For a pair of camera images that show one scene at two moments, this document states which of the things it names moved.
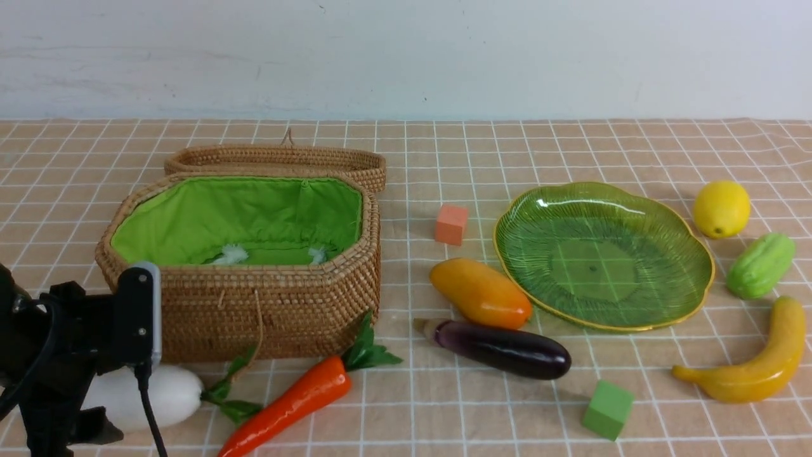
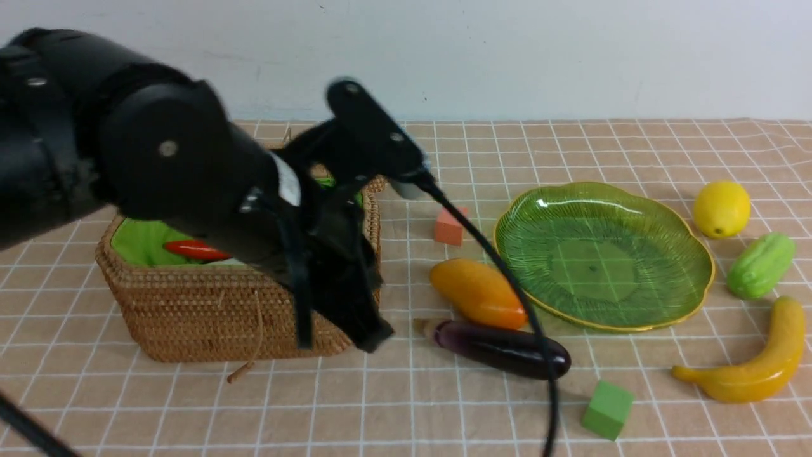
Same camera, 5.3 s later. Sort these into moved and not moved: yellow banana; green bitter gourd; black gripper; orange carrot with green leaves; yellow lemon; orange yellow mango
Moved: orange carrot with green leaves; black gripper
Not moved: orange yellow mango; yellow lemon; green bitter gourd; yellow banana
